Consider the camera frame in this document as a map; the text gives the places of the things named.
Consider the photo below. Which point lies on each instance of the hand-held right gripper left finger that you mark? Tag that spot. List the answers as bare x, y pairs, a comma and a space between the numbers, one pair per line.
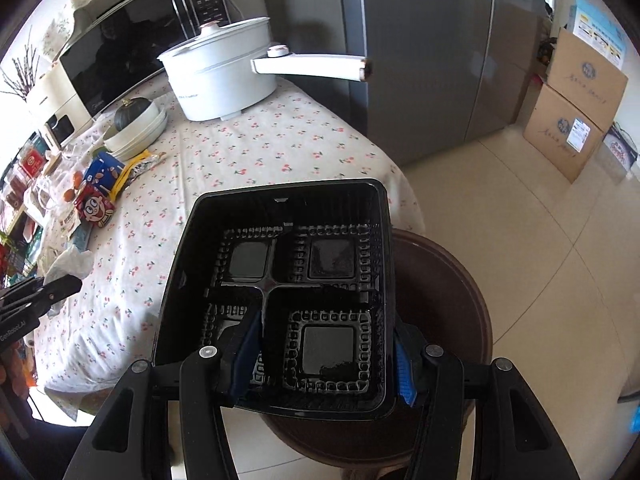
247, 357

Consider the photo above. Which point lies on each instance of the yellow foil snack wrapper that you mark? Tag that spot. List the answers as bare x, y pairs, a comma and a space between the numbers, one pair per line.
137, 167

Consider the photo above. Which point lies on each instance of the brown round stool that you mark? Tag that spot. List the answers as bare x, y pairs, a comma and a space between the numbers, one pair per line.
440, 300

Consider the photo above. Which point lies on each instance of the white electric cooking pot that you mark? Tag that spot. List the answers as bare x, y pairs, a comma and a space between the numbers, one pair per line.
215, 85

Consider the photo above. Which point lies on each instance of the blue white printed box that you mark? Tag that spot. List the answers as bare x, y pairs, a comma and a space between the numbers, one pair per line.
597, 30

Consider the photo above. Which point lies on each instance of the red flat box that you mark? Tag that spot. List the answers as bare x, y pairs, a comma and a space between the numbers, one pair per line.
32, 165

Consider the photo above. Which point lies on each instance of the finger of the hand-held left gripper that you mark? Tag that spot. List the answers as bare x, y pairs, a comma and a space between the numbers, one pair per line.
62, 286

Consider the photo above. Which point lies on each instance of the white microwave black door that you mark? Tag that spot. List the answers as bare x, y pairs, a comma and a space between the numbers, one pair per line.
125, 45

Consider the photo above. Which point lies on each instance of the red drink carton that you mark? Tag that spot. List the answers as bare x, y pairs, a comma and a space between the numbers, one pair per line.
95, 210

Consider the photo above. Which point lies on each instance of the clear plastic bag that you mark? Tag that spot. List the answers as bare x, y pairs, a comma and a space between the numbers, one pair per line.
47, 195

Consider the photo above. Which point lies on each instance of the dry branches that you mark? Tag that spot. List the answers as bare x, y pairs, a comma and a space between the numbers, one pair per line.
22, 72

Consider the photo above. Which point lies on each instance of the cherry print tablecloth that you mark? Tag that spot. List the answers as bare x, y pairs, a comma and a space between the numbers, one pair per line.
280, 145

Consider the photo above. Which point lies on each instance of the grey refrigerator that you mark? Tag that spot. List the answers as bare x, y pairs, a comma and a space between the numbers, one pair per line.
425, 60

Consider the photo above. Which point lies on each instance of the white plate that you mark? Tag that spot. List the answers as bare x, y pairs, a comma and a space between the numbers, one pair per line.
159, 127
150, 146

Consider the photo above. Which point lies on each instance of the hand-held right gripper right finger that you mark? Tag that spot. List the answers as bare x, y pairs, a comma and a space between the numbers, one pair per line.
406, 372

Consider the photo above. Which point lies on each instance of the black plastic compartment tray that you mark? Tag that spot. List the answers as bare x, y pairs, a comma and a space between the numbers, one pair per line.
320, 210

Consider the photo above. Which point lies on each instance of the blue drink carton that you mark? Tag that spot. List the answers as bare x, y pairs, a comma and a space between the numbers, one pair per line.
102, 172

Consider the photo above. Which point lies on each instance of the dark green squash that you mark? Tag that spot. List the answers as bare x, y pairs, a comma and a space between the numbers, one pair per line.
131, 114

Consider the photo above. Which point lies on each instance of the brown cardboard box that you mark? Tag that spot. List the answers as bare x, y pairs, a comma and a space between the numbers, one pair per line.
560, 135
585, 75

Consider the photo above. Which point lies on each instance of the white crumpled plastic bag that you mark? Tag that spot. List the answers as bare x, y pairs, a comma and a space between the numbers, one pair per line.
70, 262

